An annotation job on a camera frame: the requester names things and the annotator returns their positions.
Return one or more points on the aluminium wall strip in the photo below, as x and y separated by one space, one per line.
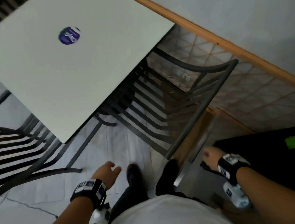
180 178

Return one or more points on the person's black trousers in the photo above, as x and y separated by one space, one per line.
125 198

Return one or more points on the person's right forearm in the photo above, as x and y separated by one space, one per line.
279 199

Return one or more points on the person's left hand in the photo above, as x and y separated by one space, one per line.
108 174

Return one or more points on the person's black shoe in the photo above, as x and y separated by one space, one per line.
170 170
134 174

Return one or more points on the person's right black shoe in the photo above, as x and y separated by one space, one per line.
170 170

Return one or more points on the black cabinet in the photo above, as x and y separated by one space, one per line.
260 150

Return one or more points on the person's left black shoe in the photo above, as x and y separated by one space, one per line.
134 174

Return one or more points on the white square table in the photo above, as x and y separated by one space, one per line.
54 86

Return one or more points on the orange wooden wall trim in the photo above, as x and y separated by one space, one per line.
207 35

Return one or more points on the round blue sticker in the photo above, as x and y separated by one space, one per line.
68 35

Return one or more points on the person's white shirt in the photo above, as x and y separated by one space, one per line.
162 220

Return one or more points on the black marker wristband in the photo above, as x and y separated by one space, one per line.
230 171
93 196

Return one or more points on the person's right hand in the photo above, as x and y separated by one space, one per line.
212 157

